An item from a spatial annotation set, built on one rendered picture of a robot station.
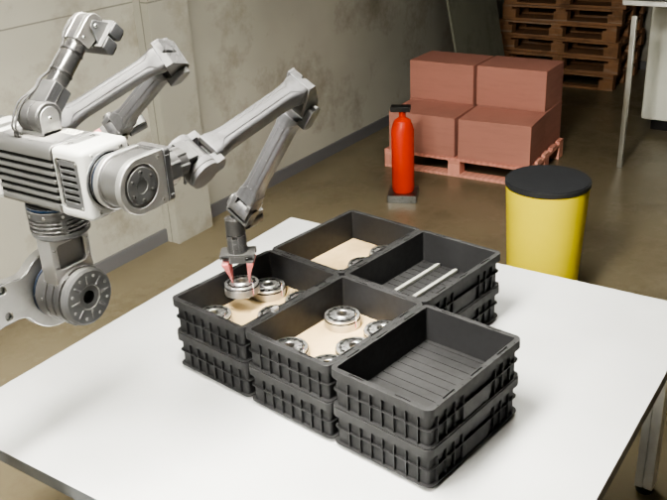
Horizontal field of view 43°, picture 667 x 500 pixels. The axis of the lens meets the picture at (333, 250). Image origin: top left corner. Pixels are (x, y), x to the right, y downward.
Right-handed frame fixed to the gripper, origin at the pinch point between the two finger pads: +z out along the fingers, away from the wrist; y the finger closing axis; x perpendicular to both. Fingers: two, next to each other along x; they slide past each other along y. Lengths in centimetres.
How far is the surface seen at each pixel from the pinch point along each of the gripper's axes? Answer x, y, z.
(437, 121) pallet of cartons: -338, -86, 46
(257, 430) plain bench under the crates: 42.3, -7.2, 23.6
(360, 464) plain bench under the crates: 57, -34, 24
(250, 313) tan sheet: 4.1, -2.3, 9.4
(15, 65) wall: -170, 124, -36
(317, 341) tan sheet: 20.9, -22.7, 10.2
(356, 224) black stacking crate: -47, -34, 3
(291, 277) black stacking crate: -11.7, -13.6, 5.5
